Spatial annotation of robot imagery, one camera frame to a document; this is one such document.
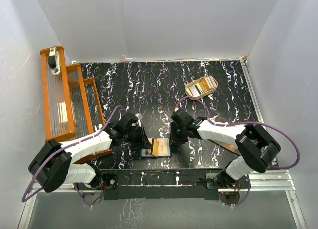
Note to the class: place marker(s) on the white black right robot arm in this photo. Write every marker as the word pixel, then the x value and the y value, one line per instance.
pixel 257 148

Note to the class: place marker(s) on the white device on rack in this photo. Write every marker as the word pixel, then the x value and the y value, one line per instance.
pixel 54 61

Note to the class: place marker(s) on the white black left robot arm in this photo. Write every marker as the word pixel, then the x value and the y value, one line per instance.
pixel 57 163

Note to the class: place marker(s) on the blue credit card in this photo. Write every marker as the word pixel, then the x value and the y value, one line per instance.
pixel 146 153

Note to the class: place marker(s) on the white stack of cards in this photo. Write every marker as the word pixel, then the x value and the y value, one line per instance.
pixel 206 84

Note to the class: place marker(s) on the orange tiered acrylic rack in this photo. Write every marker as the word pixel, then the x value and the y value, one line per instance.
pixel 71 102

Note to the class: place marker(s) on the white magnetic stripe card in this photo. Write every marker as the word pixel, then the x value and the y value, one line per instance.
pixel 195 90

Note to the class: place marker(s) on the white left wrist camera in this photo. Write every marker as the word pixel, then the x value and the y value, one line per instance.
pixel 139 116

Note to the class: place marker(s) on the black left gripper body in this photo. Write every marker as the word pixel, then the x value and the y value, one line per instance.
pixel 133 136

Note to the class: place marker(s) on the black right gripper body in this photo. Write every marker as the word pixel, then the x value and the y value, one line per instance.
pixel 179 135

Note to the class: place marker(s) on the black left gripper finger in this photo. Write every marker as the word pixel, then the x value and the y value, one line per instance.
pixel 144 142
pixel 149 143

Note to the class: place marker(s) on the gold VIP card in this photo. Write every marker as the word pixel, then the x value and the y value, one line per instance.
pixel 164 148

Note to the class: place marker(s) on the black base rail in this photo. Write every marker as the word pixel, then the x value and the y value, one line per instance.
pixel 160 183

